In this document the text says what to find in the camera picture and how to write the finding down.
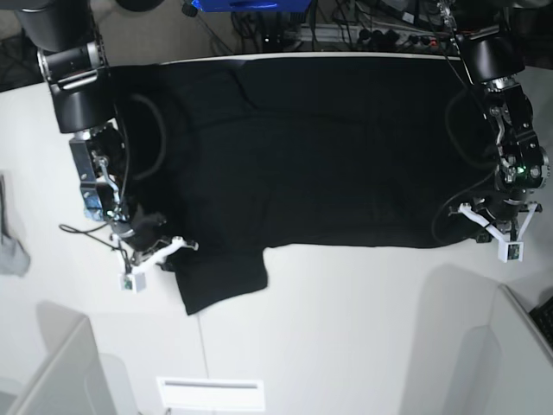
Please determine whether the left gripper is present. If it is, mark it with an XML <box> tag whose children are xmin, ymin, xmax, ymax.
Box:
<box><xmin>449</xmin><ymin>196</ymin><xmax>543</xmax><ymax>245</ymax></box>

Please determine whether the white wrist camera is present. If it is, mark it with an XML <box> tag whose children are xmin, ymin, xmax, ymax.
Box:
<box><xmin>498</xmin><ymin>240</ymin><xmax>524</xmax><ymax>263</ymax></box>
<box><xmin>119</xmin><ymin>273</ymin><xmax>146</xmax><ymax>294</ymax></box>

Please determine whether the white power strip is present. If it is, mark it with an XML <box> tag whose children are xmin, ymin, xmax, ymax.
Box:
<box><xmin>283</xmin><ymin>23</ymin><xmax>449</xmax><ymax>51</ymax></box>

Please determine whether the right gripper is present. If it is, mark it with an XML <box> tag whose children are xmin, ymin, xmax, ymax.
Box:
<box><xmin>110</xmin><ymin>211</ymin><xmax>199</xmax><ymax>275</ymax></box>

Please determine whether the black T-shirt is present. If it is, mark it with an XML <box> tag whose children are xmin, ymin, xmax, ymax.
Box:
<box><xmin>111</xmin><ymin>56</ymin><xmax>493</xmax><ymax>315</ymax></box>

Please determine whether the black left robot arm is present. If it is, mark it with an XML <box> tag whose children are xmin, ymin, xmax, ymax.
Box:
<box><xmin>436</xmin><ymin>1</ymin><xmax>550</xmax><ymax>262</ymax></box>

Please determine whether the grey cloth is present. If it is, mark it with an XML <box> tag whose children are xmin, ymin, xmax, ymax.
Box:
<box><xmin>1</xmin><ymin>175</ymin><xmax>30</xmax><ymax>278</ymax></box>

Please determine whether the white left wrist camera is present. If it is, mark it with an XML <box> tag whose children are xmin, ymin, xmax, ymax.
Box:
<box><xmin>498</xmin><ymin>240</ymin><xmax>524</xmax><ymax>263</ymax></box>

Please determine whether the blue box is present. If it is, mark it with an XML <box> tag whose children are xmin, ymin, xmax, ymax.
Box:
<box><xmin>192</xmin><ymin>0</ymin><xmax>311</xmax><ymax>13</ymax></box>

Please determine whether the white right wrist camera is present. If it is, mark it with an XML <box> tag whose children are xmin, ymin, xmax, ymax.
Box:
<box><xmin>119</xmin><ymin>273</ymin><xmax>146</xmax><ymax>294</ymax></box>

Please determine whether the white left partition panel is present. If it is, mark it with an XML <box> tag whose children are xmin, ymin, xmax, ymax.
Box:
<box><xmin>6</xmin><ymin>315</ymin><xmax>118</xmax><ymax>414</ymax></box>

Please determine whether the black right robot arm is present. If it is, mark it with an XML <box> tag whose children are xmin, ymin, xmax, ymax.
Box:
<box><xmin>1</xmin><ymin>1</ymin><xmax>199</xmax><ymax>277</ymax></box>

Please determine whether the white right partition panel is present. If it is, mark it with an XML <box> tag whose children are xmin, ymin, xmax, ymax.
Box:
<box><xmin>448</xmin><ymin>283</ymin><xmax>553</xmax><ymax>415</ymax></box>

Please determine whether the white partition panel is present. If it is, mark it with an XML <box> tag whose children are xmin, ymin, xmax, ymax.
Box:
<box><xmin>448</xmin><ymin>283</ymin><xmax>553</xmax><ymax>415</ymax></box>
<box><xmin>6</xmin><ymin>315</ymin><xmax>118</xmax><ymax>414</ymax></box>

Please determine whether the black keyboard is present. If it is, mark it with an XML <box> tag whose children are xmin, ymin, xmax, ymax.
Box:
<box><xmin>530</xmin><ymin>297</ymin><xmax>553</xmax><ymax>347</ymax></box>

